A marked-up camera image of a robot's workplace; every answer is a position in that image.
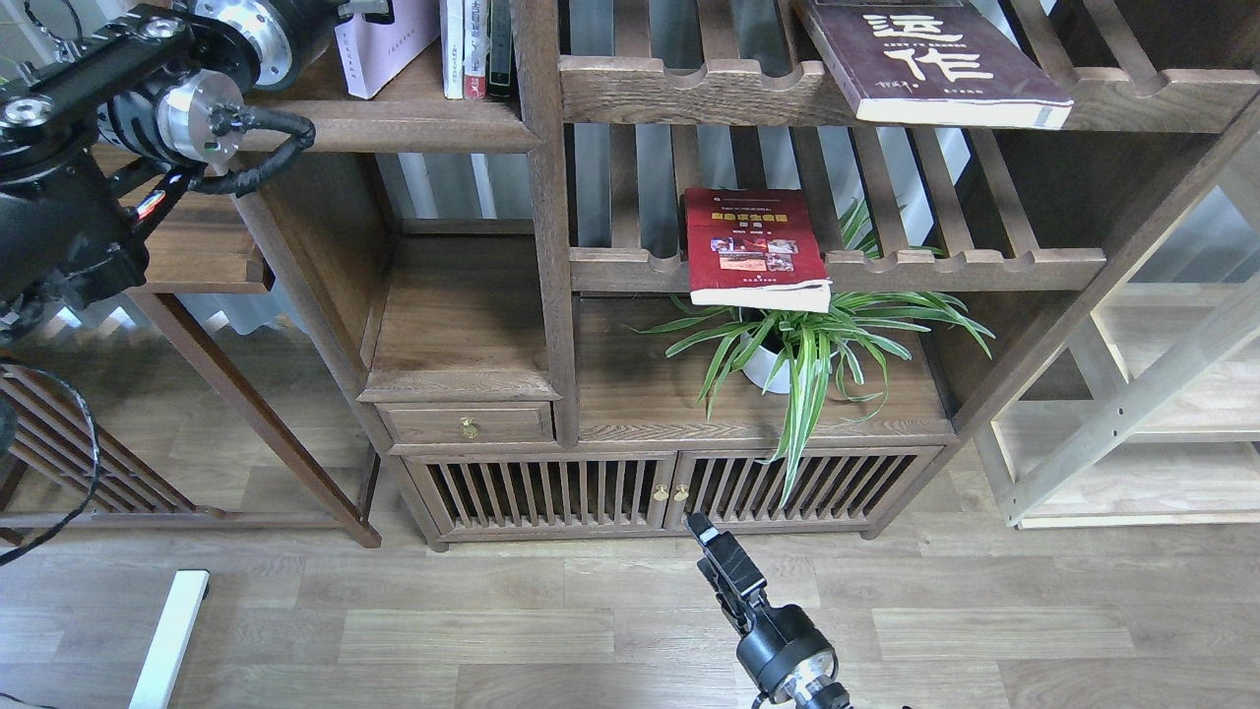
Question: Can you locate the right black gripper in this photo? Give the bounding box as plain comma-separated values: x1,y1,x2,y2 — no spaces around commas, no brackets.
687,513,839,705

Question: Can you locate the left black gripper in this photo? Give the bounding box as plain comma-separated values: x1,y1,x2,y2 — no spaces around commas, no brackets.
192,1,394,91

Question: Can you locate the white lavender book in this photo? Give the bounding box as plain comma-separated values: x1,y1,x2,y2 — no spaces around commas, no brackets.
335,1,440,98

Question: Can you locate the dark maroon book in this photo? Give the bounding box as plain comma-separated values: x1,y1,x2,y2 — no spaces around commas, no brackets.
793,1,1074,130

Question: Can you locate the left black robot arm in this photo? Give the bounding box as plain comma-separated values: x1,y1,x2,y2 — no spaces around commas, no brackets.
3,1,392,548

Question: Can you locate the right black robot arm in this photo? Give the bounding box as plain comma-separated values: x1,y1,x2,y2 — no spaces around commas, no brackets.
687,513,853,708

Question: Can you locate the red white upright book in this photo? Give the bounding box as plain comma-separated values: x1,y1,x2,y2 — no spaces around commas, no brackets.
462,0,491,99

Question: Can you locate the black upright book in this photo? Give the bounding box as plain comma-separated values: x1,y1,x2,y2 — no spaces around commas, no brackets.
486,0,517,99

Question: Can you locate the white plant pot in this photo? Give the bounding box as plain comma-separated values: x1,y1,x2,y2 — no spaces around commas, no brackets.
737,317,791,394

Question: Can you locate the green spider plant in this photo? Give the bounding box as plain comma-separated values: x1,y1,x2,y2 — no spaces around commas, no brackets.
630,196,995,510

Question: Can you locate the dark wooden bookshelf cabinet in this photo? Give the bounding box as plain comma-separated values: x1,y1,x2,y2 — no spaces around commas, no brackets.
123,0,1260,554

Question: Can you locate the white table leg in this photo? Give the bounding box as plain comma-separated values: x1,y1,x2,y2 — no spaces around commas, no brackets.
129,569,210,709

